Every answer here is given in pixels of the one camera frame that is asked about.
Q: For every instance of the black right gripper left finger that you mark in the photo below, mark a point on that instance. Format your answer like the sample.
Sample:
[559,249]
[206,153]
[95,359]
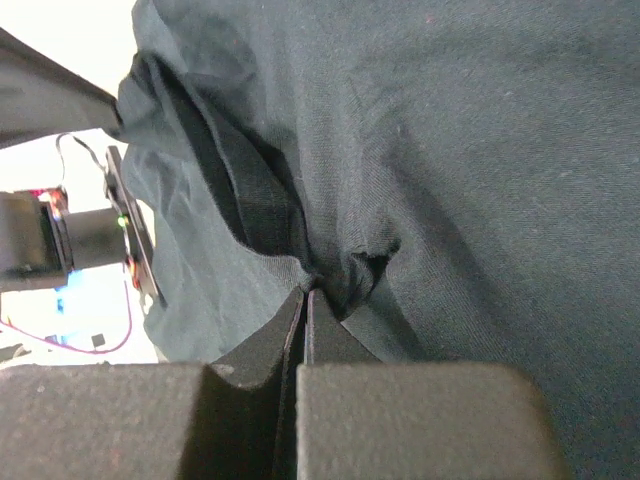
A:
[231,419]

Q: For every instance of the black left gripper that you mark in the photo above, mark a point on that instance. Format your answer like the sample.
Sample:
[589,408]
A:
[39,250]

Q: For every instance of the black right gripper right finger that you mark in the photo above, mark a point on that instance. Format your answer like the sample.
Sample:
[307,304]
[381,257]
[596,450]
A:
[357,418]

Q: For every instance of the black t shirt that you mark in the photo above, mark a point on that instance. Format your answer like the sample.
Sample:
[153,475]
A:
[461,178]

